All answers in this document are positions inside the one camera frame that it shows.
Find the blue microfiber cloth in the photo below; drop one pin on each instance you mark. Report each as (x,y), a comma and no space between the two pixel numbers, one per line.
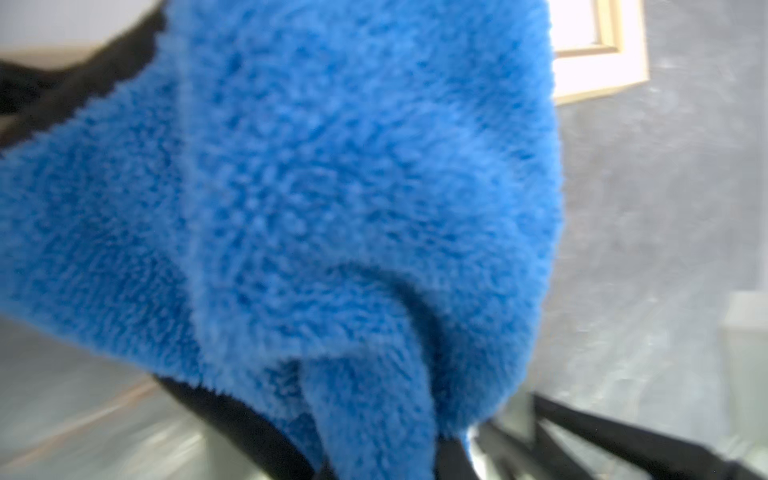
(343,214)

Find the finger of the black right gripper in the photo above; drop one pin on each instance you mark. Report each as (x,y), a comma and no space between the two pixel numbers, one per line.
(512,458)
(661,456)

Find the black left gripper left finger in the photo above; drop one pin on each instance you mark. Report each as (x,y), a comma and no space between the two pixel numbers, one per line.
(37,98)

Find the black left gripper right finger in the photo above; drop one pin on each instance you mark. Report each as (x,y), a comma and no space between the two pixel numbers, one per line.
(452,461)

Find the gold frame with plant print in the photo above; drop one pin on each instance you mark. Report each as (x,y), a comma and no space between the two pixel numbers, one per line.
(600,48)

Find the green picture frame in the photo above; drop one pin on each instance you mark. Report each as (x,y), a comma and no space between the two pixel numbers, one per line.
(68,415)

